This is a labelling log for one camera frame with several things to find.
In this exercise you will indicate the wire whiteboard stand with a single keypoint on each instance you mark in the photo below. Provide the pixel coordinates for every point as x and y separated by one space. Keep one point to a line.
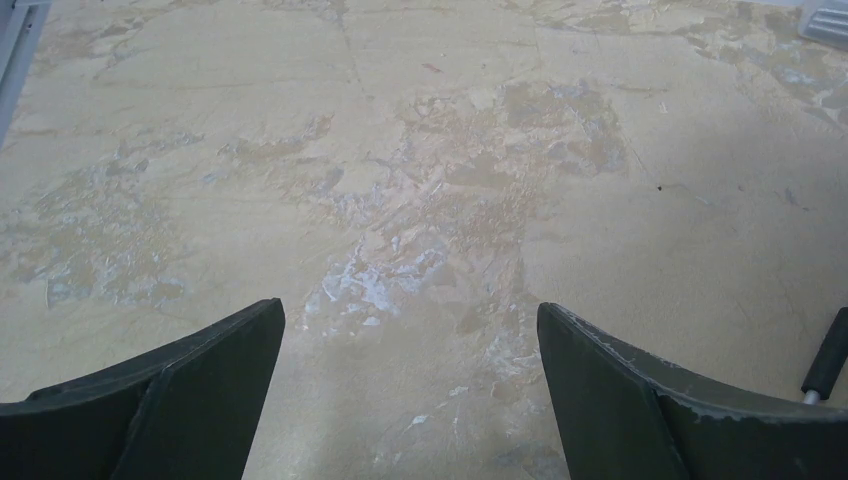
827 365

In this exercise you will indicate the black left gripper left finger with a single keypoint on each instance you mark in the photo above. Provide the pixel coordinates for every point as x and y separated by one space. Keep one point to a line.
186 410

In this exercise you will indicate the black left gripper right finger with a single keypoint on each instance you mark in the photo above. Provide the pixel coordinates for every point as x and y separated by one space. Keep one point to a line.
624 413

